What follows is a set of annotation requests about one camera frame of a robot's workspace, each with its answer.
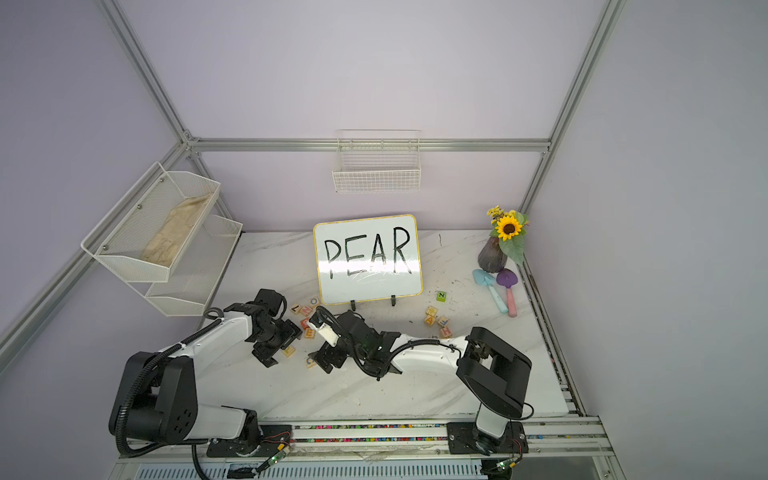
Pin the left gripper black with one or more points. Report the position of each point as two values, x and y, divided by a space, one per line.
290 330

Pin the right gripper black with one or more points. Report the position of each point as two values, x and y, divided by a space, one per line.
335 346

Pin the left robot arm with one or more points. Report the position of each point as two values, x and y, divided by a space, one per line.
158 404

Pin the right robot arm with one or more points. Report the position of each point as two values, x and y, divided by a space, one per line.
495 372

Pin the whiteboard with PEAR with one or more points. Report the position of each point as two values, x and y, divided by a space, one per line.
369 259

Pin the light blue toy shovel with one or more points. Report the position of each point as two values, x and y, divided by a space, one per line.
487 280

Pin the beige cloth in shelf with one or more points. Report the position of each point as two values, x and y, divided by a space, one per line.
163 248

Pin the white two-tier mesh shelf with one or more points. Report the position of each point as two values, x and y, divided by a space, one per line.
188 285

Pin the dark glass vase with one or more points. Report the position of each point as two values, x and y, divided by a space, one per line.
491 258

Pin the purple pink toy shovel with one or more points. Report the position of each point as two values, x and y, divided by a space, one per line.
508 279

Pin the sunflower bouquet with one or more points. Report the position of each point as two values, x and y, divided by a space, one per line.
509 228

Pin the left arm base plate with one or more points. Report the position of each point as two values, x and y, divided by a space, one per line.
264 443

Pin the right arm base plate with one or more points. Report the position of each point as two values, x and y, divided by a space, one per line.
466 438

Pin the white wire wall basket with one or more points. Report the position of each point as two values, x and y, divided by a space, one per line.
377 161

